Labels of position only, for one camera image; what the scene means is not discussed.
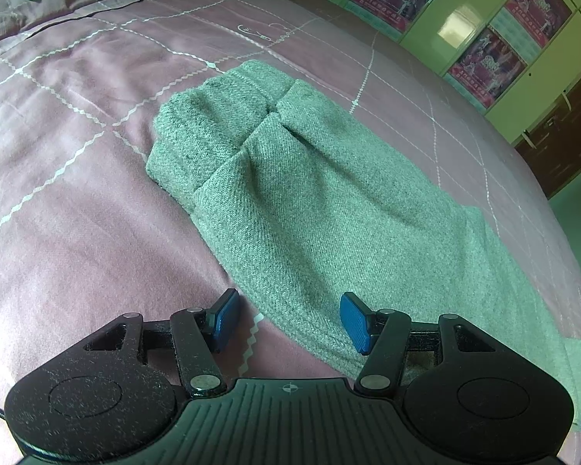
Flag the dark brown cabinet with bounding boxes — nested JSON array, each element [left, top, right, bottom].
[[513, 53, 581, 199]]

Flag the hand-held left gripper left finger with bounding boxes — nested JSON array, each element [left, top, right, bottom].
[[80, 288, 240, 398]]

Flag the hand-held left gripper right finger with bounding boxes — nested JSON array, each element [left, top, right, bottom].
[[340, 292, 497, 395]]

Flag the pink checked bedsheet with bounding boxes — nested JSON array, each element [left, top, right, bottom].
[[0, 0, 581, 465]]

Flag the green knit pants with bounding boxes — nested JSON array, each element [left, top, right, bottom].
[[145, 59, 581, 427]]

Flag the green wardrobe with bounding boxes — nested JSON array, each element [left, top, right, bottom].
[[290, 0, 581, 145]]

